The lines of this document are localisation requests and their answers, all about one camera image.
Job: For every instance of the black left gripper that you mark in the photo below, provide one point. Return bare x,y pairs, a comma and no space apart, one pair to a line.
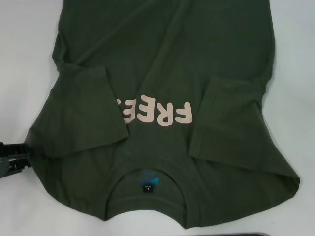
4,168

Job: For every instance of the dark green printed t-shirt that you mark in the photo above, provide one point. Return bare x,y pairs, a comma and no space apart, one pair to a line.
162,49

